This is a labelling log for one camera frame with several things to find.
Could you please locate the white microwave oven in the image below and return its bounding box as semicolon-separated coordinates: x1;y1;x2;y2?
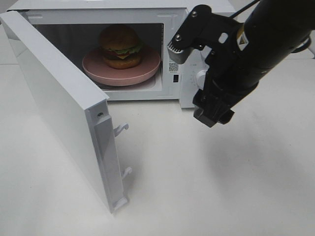
6;0;202;108

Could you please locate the glass microwave turntable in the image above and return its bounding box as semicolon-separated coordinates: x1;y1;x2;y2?
94;80;156;90

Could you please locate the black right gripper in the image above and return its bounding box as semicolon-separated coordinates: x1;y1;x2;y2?
193;12;257;127

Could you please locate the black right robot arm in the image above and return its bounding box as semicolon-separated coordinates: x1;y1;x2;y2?
193;0;315;127

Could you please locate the lower white timer knob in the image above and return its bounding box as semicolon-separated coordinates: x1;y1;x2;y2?
195;70;207;89

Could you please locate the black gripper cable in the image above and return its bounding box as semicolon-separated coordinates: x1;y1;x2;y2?
228;0;261;19

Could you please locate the burger with lettuce and cheese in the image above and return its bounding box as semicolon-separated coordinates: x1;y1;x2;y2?
98;24;143;69

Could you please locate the white microwave door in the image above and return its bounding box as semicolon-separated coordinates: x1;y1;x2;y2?
0;11;131;212

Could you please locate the pink round plate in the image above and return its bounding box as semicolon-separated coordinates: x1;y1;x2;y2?
82;46;161;87

